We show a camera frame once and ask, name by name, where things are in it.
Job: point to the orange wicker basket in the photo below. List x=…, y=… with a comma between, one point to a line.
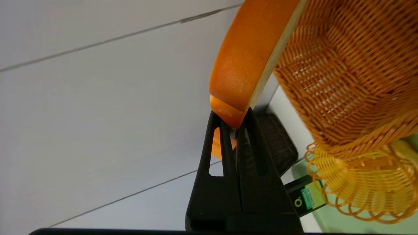
x=343, y=65

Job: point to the small yellow wicker basket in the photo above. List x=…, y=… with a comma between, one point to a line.
x=365, y=176

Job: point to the light green plastic tray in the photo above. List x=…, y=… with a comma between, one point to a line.
x=343, y=227

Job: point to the white toast bread slice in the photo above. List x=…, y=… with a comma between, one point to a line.
x=248, y=49

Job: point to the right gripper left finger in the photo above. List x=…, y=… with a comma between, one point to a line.
x=215, y=202

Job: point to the dark brown wicker basket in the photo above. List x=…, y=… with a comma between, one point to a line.
x=277, y=147

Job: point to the dark green bottle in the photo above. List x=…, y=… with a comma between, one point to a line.
x=302, y=195

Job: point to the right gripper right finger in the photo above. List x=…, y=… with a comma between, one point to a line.
x=261, y=202

